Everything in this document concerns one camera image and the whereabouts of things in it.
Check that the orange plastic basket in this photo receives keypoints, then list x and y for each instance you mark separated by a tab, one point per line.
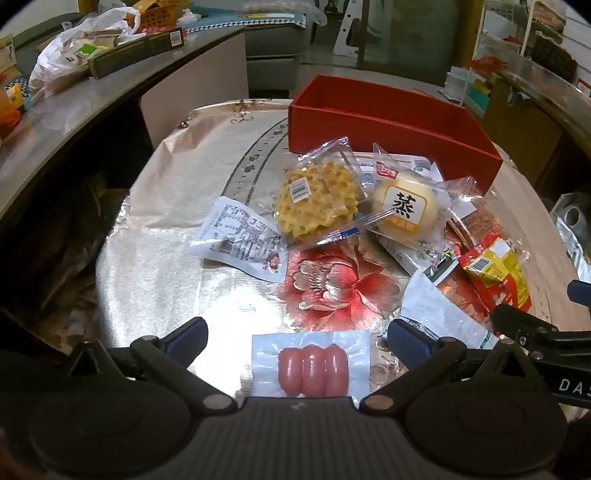
161	16

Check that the white foil snack packet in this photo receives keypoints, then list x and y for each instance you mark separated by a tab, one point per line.
443	309

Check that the long dark green box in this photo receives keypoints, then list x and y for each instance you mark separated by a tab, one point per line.
134	50

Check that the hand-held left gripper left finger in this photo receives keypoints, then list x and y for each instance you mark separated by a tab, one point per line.
187	339

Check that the round steamed cake packet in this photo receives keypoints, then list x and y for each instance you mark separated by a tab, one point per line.
406	205

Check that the red cardboard box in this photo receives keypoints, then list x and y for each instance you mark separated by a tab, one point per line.
369	127

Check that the white printed pouch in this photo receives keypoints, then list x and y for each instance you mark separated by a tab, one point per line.
240	237

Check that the blue patterned blanket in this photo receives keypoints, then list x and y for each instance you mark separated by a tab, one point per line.
240	21

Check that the grey side cabinet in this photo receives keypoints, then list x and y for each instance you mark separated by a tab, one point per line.
92	115

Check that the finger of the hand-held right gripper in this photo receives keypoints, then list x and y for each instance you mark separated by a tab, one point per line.
517	325
581	293

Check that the grey sofa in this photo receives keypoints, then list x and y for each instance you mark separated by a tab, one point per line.
272	50

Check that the dark woven basket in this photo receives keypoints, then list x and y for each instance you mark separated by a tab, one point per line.
554	57

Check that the white board stand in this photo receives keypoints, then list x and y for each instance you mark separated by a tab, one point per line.
346	39

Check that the white plastic shopping bag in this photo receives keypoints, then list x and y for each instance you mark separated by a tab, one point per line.
55	60

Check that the pink sausage packet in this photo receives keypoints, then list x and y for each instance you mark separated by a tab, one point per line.
311	364

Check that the shiny floral tablecloth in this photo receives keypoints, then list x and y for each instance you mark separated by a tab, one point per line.
184	184

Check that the wooden counter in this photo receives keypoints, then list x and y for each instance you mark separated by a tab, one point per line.
531	120

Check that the red yellow snack packet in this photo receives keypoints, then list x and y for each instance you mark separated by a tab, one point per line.
496	267

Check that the yellow waffle packet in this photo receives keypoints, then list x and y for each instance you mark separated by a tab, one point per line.
314	198

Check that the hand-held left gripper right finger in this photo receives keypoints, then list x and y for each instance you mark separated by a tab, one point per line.
408	339

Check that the silver tape roll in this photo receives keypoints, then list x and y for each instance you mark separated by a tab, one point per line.
572	214

